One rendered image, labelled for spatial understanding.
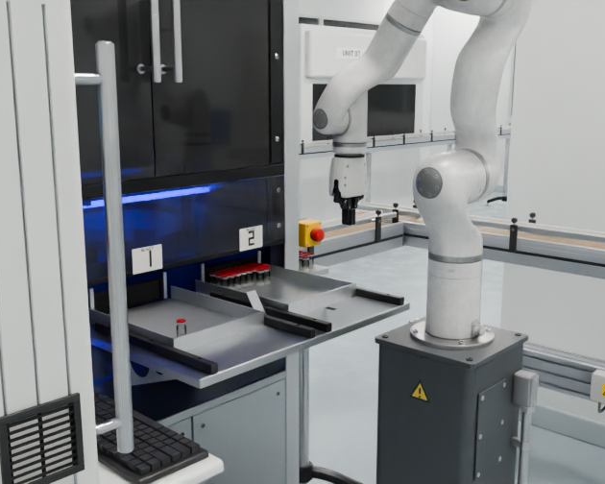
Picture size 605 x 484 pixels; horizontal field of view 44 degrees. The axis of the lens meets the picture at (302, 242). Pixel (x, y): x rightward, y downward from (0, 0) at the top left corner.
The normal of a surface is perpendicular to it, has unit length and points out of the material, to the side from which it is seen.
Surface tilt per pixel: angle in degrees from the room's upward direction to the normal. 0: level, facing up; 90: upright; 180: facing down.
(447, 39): 90
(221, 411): 90
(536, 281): 90
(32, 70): 90
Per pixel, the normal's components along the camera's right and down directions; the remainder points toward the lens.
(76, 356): 0.72, 0.15
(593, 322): -0.67, 0.15
